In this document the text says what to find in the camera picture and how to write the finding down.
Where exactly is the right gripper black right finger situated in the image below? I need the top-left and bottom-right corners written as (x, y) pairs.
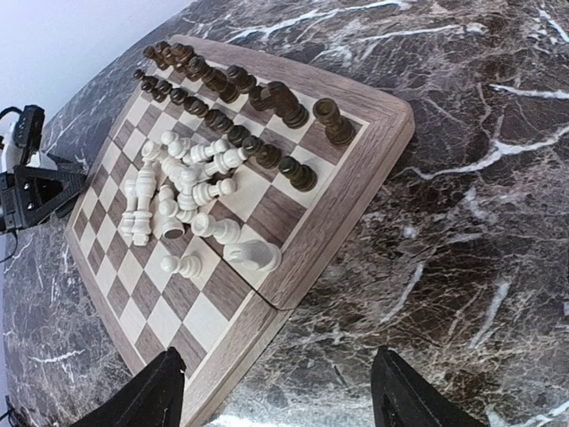
top-left (371, 346), bottom-right (481, 427)

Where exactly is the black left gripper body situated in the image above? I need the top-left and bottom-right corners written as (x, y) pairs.
top-left (1, 165), bottom-right (44, 231)

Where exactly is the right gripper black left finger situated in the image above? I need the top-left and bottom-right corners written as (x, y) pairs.
top-left (102, 347), bottom-right (186, 426)

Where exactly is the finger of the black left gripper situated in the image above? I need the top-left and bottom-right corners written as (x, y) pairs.
top-left (26, 153), bottom-right (86, 222)

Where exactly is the white pawn alone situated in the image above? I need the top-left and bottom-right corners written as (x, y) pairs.
top-left (160, 254), bottom-right (202, 278)

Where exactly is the white knight piece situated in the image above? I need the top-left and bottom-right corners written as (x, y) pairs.
top-left (223, 239), bottom-right (282, 271)

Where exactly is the wooden chess board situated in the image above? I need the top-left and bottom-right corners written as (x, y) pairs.
top-left (66, 36), bottom-right (414, 426)

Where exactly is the dark pawn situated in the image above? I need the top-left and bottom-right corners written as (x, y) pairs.
top-left (227, 125), bottom-right (251, 148)
top-left (242, 135), bottom-right (283, 169)
top-left (278, 156), bottom-right (317, 192)

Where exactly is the dark bishop back row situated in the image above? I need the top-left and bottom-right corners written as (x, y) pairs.
top-left (226, 64), bottom-right (257, 93)

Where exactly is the dark knight back row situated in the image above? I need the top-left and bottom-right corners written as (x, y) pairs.
top-left (248, 81), bottom-right (309, 129)

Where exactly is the dark pawn nearest right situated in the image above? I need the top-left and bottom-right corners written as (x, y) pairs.
top-left (278, 156), bottom-right (317, 192)

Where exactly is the dark rook near corner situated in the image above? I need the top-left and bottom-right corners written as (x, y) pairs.
top-left (312, 98), bottom-right (356, 146)

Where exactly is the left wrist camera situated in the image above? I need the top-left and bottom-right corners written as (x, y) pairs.
top-left (12, 105), bottom-right (45, 164)

